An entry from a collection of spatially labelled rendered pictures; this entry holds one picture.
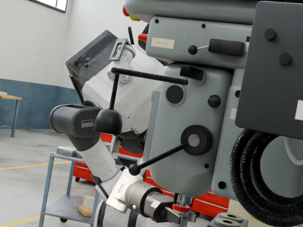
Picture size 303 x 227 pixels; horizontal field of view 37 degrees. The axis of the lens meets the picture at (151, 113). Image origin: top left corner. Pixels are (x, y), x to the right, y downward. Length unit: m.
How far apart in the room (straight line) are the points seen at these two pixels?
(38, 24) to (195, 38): 10.98
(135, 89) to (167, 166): 0.46
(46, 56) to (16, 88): 1.30
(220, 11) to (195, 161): 0.35
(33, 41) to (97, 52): 10.29
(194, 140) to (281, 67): 0.36
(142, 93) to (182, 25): 0.48
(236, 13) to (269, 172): 0.35
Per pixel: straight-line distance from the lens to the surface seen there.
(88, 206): 4.39
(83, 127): 1.47
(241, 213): 2.97
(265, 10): 0.77
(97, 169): 1.57
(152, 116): 1.21
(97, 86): 1.53
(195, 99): 1.08
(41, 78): 12.27
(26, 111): 12.04
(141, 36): 1.37
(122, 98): 1.49
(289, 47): 0.75
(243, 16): 1.04
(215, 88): 1.06
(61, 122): 1.51
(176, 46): 1.09
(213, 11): 1.06
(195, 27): 1.08
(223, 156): 1.03
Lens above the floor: 1.55
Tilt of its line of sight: 3 degrees down
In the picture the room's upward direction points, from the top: 10 degrees clockwise
